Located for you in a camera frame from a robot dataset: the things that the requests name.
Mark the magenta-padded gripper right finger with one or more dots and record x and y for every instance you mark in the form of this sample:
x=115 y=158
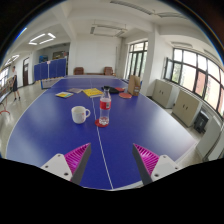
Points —
x=165 y=165

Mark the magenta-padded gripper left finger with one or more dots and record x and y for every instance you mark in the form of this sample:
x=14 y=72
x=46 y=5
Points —
x=58 y=165

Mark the clear red-labelled drink bottle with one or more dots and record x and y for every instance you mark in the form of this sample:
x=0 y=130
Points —
x=105 y=106

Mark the white mug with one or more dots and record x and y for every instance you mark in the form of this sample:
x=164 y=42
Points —
x=79 y=115

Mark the beige two-door cabinet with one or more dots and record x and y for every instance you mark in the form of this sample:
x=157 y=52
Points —
x=165 y=93
x=186 y=108

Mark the blue and yellow book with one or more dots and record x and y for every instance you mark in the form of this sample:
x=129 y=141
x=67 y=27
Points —
x=64 y=94

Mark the dark patterned book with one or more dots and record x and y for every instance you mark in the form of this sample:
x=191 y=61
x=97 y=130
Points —
x=75 y=90

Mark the red table tennis paddle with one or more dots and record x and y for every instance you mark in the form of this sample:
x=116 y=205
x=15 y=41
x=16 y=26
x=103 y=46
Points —
x=120 y=89
x=125 y=95

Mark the brown cardboard box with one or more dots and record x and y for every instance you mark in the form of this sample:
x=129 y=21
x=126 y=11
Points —
x=134 y=86

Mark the blue table with red legs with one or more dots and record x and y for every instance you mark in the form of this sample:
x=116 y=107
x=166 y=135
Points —
x=4 y=98

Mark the black table tennis paddle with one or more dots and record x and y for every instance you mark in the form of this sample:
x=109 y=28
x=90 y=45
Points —
x=112 y=90

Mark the person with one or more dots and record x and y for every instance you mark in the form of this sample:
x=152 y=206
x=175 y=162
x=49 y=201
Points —
x=14 y=83

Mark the wide dark-framed window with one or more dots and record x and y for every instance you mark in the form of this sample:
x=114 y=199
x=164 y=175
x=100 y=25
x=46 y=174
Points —
x=196 y=75

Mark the tall blue partition panels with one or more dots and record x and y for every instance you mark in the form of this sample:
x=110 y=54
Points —
x=50 y=69

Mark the brown armchair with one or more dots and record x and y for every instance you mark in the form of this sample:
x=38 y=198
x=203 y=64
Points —
x=78 y=71
x=108 y=71

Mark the dark wooden door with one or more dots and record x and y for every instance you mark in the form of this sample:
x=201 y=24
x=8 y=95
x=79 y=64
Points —
x=26 y=71

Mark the tall dark-framed window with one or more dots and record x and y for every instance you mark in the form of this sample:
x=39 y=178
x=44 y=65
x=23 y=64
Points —
x=136 y=60

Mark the ceiling light fixtures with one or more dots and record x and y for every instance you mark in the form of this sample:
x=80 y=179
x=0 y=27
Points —
x=41 y=36

